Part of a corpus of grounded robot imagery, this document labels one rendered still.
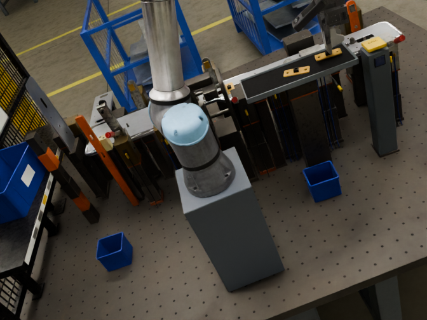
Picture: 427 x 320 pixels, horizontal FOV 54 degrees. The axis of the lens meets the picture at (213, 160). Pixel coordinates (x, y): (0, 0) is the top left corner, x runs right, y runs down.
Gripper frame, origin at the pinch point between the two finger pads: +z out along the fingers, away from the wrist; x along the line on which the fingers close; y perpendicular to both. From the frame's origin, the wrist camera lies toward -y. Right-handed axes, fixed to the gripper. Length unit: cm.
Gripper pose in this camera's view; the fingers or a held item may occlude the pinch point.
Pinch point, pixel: (327, 49)
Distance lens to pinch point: 146.3
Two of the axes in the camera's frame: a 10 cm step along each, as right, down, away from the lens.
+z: 3.3, 7.3, 6.0
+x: 0.1, -6.4, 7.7
